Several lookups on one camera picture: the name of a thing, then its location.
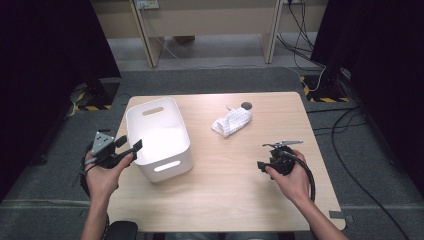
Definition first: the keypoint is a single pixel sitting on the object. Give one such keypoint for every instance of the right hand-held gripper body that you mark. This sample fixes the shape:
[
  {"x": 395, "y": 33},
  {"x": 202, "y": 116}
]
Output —
[{"x": 281, "y": 161}]

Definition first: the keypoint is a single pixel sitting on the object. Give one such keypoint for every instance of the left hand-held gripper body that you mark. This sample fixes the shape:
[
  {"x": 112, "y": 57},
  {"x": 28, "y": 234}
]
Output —
[{"x": 101, "y": 143}]

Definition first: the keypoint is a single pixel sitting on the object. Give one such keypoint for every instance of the white plastic storage bin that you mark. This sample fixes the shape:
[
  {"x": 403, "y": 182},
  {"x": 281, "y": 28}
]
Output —
[{"x": 160, "y": 140}]

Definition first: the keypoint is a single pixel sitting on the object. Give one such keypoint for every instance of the person's right hand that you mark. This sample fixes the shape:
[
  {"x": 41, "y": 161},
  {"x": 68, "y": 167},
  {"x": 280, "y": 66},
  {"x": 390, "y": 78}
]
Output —
[{"x": 295, "y": 185}]

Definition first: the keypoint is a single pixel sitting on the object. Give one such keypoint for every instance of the person's left hand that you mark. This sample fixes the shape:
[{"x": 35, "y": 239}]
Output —
[{"x": 101, "y": 181}]

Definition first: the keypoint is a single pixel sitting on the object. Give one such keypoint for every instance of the black stand base striped tape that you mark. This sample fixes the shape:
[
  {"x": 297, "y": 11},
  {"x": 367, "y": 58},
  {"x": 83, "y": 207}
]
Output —
[
  {"x": 100, "y": 93},
  {"x": 328, "y": 90}
]

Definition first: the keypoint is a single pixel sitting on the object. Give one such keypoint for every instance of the grey tape piece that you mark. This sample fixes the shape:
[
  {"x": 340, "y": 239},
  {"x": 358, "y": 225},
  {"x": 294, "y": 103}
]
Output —
[{"x": 340, "y": 216}]

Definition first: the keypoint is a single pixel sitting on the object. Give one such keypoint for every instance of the black chair part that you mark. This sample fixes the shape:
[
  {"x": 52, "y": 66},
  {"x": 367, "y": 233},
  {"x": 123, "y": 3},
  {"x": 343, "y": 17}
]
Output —
[{"x": 121, "y": 230}]

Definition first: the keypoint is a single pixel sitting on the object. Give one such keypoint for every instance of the dark curtain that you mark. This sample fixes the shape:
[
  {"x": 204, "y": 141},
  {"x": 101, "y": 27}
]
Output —
[
  {"x": 40, "y": 83},
  {"x": 383, "y": 66}
]

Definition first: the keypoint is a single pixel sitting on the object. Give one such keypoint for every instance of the beige wooden desk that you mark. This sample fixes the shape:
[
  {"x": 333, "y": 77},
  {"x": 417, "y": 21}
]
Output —
[{"x": 213, "y": 23}]

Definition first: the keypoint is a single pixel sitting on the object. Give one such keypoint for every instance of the white wall socket strip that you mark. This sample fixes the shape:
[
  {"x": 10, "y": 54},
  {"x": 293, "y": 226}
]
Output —
[{"x": 146, "y": 4}]

